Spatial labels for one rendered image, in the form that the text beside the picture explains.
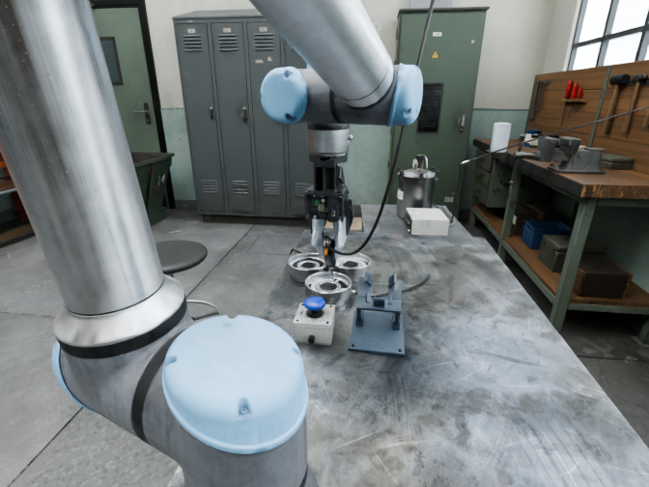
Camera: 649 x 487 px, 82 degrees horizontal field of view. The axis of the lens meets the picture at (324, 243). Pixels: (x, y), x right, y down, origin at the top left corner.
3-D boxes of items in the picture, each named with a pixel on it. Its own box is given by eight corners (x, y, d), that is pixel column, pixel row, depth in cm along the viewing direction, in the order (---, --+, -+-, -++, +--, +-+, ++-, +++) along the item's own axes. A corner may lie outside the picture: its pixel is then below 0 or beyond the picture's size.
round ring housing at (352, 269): (368, 266, 101) (369, 251, 100) (373, 284, 91) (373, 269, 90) (329, 266, 101) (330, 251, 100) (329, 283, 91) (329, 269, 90)
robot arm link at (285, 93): (323, 63, 47) (357, 68, 56) (252, 66, 52) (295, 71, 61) (323, 128, 50) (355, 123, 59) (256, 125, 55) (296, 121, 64)
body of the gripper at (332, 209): (302, 223, 68) (301, 157, 64) (312, 211, 76) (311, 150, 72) (344, 225, 67) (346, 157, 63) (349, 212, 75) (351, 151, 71)
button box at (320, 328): (299, 322, 76) (299, 300, 74) (334, 324, 75) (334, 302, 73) (292, 346, 68) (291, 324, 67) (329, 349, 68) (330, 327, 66)
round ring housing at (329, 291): (301, 307, 81) (300, 291, 79) (309, 285, 91) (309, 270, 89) (350, 311, 80) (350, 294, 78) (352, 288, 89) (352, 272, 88)
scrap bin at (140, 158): (43, 237, 351) (21, 161, 325) (98, 214, 419) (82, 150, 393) (147, 242, 338) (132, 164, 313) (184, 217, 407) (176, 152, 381)
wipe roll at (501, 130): (487, 150, 276) (491, 122, 268) (503, 150, 274) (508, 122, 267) (491, 152, 265) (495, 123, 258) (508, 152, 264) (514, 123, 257)
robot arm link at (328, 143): (311, 127, 70) (354, 128, 69) (312, 152, 72) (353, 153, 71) (302, 129, 64) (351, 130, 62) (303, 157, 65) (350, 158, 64)
